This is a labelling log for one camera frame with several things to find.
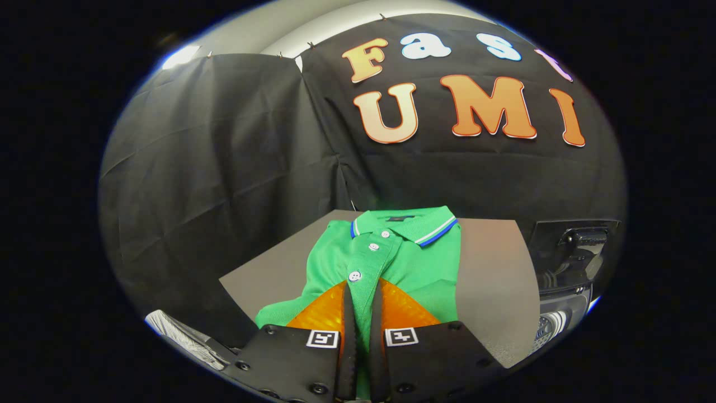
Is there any green polo shirt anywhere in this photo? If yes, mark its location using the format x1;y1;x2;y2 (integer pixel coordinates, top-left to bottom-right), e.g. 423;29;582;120
255;205;462;401

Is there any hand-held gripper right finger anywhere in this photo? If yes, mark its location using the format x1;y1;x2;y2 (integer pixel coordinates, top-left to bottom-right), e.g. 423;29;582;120
368;278;507;403

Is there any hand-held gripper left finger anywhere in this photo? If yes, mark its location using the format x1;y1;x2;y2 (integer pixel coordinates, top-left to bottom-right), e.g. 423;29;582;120
223;280;359;403

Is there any dark glass washing machine lid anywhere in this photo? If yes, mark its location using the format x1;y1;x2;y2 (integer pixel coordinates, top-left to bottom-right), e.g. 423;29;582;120
529;219;621;292

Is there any grey stand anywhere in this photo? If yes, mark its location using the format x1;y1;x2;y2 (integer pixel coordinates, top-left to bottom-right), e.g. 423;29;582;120
218;210;540;370

